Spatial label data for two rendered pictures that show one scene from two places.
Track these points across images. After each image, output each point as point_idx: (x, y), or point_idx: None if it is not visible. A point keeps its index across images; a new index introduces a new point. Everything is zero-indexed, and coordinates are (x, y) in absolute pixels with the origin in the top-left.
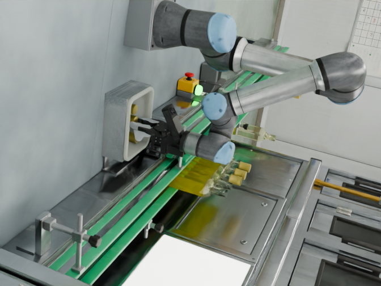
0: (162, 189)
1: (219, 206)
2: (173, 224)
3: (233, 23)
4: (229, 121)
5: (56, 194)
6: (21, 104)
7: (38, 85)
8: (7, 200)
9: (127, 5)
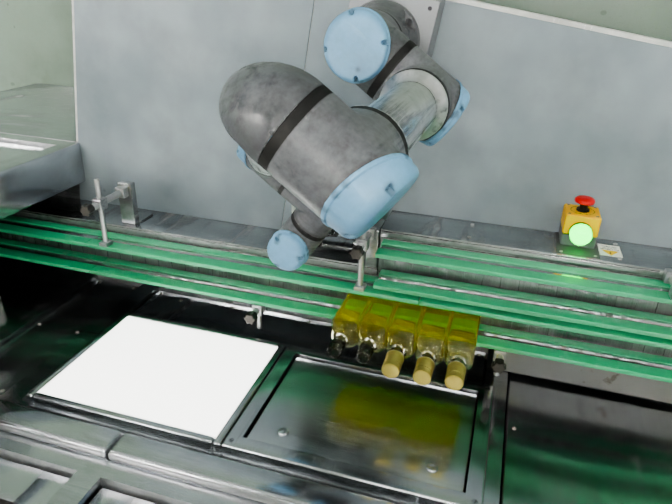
0: (287, 279)
1: (386, 402)
2: (305, 352)
3: (370, 28)
4: (284, 191)
5: (217, 208)
6: (155, 75)
7: (178, 64)
8: (144, 165)
9: None
